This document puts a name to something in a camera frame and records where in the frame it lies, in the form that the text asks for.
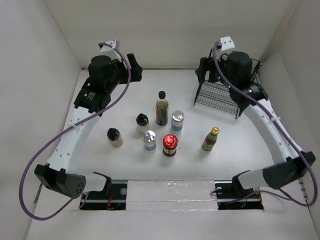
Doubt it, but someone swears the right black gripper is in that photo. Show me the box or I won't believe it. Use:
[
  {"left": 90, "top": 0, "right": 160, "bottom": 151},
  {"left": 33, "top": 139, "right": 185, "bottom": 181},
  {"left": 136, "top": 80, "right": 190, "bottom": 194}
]
[{"left": 196, "top": 52, "right": 236, "bottom": 90}]

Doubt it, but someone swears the dark soy sauce bottle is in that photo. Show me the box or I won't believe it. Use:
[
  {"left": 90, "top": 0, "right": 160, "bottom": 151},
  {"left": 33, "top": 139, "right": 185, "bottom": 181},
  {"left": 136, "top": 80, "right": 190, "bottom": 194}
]
[{"left": 155, "top": 91, "right": 169, "bottom": 126}]

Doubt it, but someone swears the black cap white spice jar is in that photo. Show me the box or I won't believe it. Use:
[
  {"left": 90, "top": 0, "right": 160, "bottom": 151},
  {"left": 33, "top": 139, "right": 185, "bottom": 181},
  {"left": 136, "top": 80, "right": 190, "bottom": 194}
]
[{"left": 136, "top": 113, "right": 150, "bottom": 134}]

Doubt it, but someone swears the silver lid blue shaker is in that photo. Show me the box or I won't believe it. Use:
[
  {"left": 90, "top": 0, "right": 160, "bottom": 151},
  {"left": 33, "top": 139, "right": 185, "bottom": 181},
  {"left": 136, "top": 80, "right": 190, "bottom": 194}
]
[{"left": 171, "top": 110, "right": 185, "bottom": 135}]

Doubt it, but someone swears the chili sauce bottle yellow cap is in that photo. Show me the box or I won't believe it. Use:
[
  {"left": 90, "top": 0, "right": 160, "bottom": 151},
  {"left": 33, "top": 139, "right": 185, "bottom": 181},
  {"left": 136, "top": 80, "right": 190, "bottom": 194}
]
[{"left": 202, "top": 127, "right": 220, "bottom": 151}]

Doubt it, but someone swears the red lid sauce jar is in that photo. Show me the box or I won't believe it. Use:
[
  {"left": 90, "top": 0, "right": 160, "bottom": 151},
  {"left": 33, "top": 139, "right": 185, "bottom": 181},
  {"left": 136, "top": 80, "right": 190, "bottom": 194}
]
[{"left": 162, "top": 134, "right": 178, "bottom": 157}]

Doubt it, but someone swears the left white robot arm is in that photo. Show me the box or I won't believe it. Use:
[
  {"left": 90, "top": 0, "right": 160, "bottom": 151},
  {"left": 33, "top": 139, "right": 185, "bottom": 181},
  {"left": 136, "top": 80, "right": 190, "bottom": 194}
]
[{"left": 34, "top": 53, "right": 143, "bottom": 199}]

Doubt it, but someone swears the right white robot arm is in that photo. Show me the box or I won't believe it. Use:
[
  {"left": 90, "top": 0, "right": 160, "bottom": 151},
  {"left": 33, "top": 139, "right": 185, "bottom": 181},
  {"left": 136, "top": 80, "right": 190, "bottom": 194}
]
[{"left": 195, "top": 51, "right": 316, "bottom": 197}]

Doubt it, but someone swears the black cap tan spice jar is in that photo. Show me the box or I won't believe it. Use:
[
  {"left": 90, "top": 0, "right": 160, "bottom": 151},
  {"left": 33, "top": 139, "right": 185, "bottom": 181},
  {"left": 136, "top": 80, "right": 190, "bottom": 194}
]
[{"left": 106, "top": 128, "right": 124, "bottom": 148}]

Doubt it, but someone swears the black wire rack basket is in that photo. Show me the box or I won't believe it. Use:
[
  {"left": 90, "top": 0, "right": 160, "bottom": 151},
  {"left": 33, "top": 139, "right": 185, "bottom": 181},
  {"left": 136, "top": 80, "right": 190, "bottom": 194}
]
[{"left": 194, "top": 57, "right": 264, "bottom": 118}]

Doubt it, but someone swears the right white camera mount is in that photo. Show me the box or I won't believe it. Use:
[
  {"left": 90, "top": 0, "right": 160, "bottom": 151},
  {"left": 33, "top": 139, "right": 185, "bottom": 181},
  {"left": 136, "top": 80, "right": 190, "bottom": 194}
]
[{"left": 217, "top": 36, "right": 235, "bottom": 51}]

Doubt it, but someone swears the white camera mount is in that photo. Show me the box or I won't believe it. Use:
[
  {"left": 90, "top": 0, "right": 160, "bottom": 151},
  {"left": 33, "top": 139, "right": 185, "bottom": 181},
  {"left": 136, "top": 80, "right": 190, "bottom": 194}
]
[
  {"left": 98, "top": 38, "right": 120, "bottom": 53},
  {"left": 217, "top": 36, "right": 235, "bottom": 51}
]

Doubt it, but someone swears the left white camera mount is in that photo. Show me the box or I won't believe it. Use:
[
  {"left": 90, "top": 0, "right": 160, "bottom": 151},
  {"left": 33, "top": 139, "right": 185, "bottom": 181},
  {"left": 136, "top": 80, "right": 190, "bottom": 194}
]
[{"left": 98, "top": 38, "right": 120, "bottom": 53}]

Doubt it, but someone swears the aluminium rail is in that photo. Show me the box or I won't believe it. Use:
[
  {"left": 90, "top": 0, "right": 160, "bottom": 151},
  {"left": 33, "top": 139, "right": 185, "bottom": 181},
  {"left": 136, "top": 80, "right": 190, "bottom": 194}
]
[{"left": 112, "top": 179, "right": 232, "bottom": 186}]

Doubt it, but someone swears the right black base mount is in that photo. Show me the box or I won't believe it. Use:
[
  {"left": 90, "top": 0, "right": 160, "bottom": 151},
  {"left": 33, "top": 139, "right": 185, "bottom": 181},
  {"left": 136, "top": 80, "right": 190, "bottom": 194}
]
[{"left": 210, "top": 181, "right": 264, "bottom": 210}]

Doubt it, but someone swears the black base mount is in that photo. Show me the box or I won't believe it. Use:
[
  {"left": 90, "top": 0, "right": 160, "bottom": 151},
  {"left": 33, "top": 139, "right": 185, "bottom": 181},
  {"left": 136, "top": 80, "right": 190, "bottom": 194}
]
[
  {"left": 210, "top": 181, "right": 264, "bottom": 210},
  {"left": 79, "top": 181, "right": 128, "bottom": 211}
]

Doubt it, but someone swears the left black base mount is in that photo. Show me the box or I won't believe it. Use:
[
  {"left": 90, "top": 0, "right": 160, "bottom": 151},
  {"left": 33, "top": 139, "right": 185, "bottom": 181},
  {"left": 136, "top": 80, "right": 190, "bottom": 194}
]
[{"left": 79, "top": 181, "right": 128, "bottom": 211}]

